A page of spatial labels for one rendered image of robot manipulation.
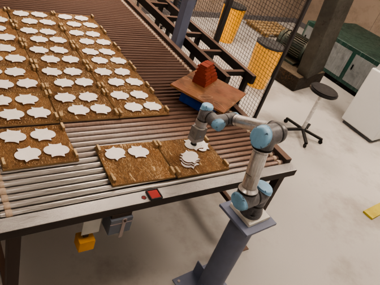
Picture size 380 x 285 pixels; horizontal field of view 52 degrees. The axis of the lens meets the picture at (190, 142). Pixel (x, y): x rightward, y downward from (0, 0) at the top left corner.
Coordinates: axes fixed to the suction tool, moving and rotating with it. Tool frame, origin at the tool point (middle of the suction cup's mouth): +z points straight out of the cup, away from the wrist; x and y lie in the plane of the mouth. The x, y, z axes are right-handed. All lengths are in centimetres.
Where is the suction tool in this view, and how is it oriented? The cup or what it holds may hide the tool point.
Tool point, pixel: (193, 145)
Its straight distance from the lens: 251.2
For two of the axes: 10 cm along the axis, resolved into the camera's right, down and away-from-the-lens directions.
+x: 5.9, 6.0, -5.4
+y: -7.5, 1.8, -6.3
